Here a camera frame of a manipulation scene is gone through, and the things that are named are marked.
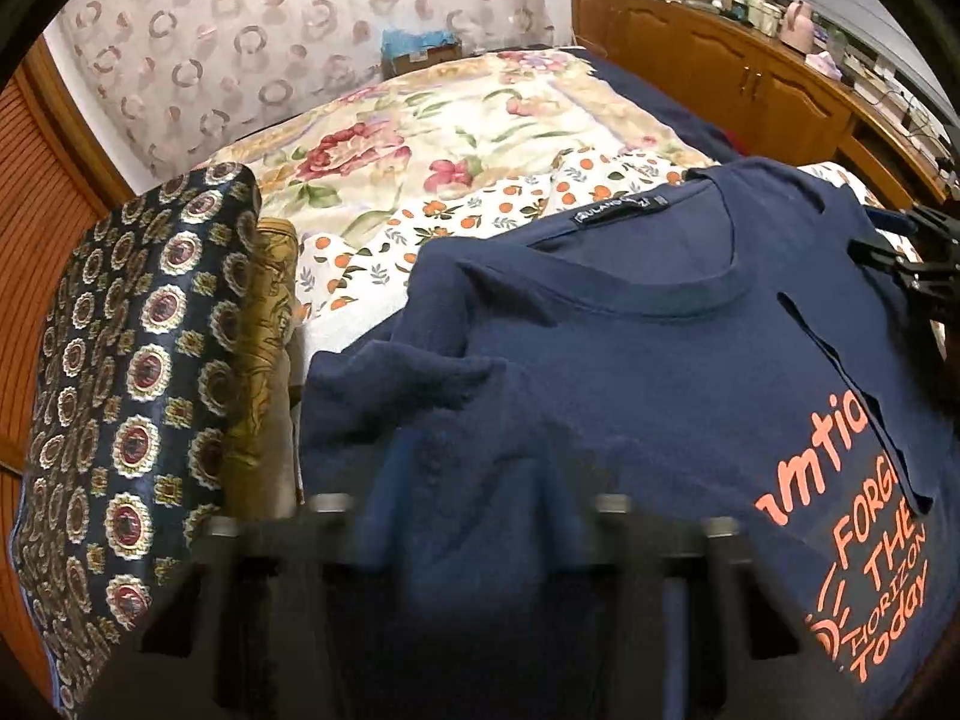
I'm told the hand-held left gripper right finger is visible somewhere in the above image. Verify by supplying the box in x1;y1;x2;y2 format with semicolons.
592;493;820;720

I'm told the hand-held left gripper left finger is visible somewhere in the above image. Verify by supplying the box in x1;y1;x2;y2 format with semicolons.
139;495;362;720

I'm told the navy blue printed t-shirt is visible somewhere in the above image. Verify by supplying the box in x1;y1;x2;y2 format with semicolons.
300;157;960;720

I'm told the pink kettle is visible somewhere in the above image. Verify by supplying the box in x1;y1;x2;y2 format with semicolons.
780;0;816;51

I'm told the gold patterned pillow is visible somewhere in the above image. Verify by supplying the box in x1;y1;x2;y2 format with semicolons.
221;216;305;520

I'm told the wooden cabinet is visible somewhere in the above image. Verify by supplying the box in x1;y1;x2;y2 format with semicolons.
570;0;955;212

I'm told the navy medallion-pattern pillow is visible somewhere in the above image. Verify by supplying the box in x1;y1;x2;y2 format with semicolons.
11;161;263;715

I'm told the dark navy blanket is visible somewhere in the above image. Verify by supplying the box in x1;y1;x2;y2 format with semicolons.
583;56;760;167

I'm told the orange fruit print bed sheet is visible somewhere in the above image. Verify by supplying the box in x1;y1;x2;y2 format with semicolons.
296;150;927;353

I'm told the floral blanket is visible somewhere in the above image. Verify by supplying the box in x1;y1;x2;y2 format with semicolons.
202;45;695;242

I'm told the cardboard box with blue cloth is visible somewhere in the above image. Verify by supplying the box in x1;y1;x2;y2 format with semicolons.
381;30;464;79

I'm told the circle patterned wall curtain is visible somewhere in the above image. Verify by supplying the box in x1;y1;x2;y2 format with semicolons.
54;0;557;182

